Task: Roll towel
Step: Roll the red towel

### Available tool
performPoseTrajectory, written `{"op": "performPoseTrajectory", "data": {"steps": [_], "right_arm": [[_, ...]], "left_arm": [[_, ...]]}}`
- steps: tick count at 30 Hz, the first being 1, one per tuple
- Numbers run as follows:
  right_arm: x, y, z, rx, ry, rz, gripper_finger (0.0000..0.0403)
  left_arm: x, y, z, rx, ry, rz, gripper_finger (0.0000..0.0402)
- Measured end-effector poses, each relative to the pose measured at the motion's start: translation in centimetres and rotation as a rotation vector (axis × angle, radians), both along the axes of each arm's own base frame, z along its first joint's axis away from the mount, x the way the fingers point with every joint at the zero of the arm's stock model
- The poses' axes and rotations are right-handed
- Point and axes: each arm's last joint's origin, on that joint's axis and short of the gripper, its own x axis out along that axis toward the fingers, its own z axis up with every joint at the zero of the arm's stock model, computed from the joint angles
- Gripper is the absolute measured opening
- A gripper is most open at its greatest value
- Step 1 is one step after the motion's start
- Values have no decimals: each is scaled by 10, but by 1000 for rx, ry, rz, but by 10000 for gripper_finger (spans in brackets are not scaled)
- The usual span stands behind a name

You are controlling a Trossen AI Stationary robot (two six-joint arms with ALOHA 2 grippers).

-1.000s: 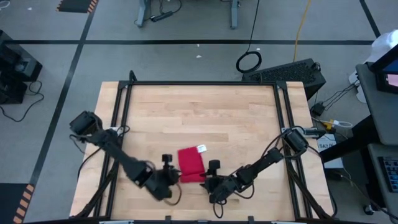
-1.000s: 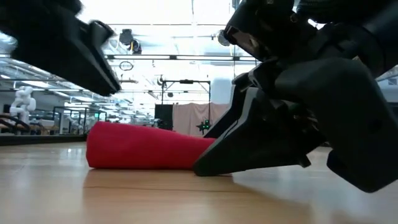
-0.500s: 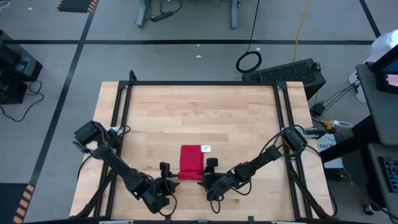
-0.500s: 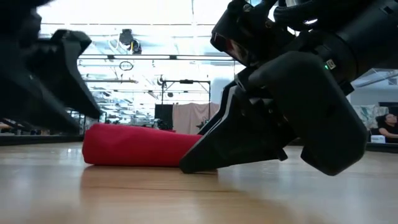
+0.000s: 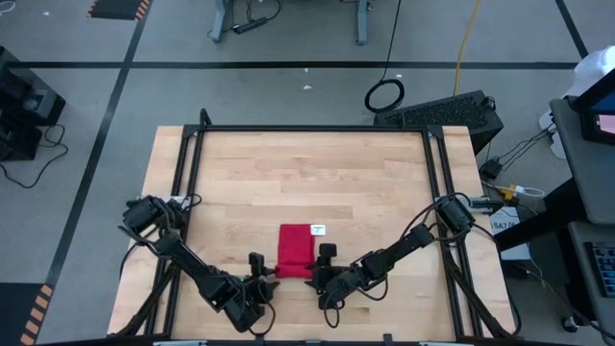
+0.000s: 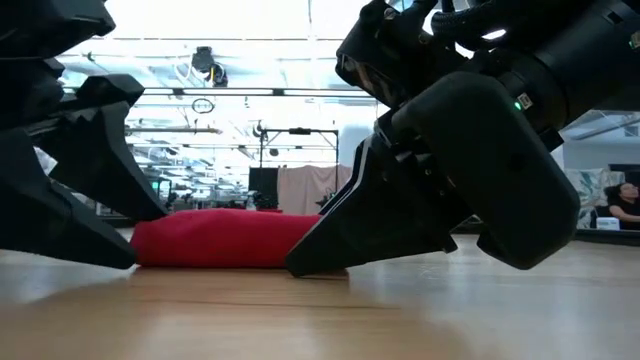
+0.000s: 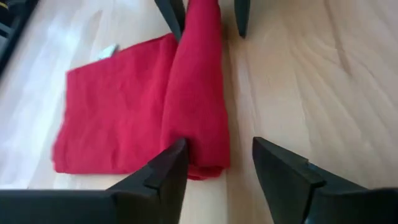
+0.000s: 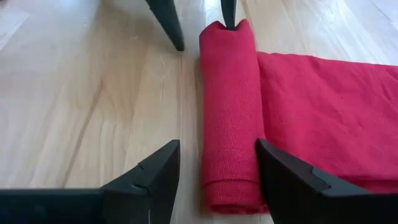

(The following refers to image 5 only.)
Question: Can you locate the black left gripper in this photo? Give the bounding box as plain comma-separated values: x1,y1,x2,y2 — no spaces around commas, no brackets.
234,252,281,334

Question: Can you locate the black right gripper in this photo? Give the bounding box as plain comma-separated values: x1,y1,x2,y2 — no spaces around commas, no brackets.
304,243,347,310

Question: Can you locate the red towel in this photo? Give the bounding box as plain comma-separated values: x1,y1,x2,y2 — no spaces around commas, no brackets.
274,223,328,280

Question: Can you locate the white labelled box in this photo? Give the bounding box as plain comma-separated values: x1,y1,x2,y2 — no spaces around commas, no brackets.
488,206,532,261

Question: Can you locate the black power adapter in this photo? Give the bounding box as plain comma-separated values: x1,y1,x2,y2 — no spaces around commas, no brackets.
479,158,504,182

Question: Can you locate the black perforated computer tower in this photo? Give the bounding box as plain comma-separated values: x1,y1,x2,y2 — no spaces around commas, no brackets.
373,89,505,156

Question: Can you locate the black desk foot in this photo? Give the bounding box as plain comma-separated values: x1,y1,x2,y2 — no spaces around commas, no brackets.
493,176,590,254

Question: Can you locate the black power strip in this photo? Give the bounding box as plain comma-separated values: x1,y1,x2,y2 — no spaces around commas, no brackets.
232,16,269,36

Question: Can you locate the grey desk leg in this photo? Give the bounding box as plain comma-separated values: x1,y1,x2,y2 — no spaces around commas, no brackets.
354,0,371,46
209,0,235,43

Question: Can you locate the black hazard-striped mat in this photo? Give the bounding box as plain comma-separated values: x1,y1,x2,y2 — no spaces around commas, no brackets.
0,282,56,346
86,0,154,21

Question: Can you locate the grey desk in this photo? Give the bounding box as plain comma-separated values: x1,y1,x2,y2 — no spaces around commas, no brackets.
568,220,615,337
549,95,615,227

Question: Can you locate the black equipment box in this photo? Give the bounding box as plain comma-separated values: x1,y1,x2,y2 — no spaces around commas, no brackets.
0,117,44,162

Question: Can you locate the black keyboard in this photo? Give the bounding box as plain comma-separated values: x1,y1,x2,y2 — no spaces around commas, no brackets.
583,239,615,298

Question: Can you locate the black equipment case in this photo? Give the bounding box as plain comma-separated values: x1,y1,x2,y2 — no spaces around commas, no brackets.
0,45,67,127

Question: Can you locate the black monitor with lit screen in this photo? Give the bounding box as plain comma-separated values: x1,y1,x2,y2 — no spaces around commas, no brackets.
570,68,615,147

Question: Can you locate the white bag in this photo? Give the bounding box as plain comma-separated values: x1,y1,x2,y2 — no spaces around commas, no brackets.
537,45,615,161

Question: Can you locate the black aluminium table frame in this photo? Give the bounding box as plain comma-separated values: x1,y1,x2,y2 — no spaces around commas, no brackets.
114,108,523,345

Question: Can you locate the black hanging cable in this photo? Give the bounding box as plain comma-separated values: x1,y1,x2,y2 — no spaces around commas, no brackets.
363,0,406,114

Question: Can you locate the white cable with yellow plug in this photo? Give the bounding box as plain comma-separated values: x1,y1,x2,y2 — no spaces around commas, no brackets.
481,180,547,202

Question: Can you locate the black floor cable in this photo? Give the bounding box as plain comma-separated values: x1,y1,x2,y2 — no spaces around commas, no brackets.
0,123,70,189

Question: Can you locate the yellow hanging cable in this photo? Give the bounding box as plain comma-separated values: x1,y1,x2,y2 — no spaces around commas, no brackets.
453,0,483,96

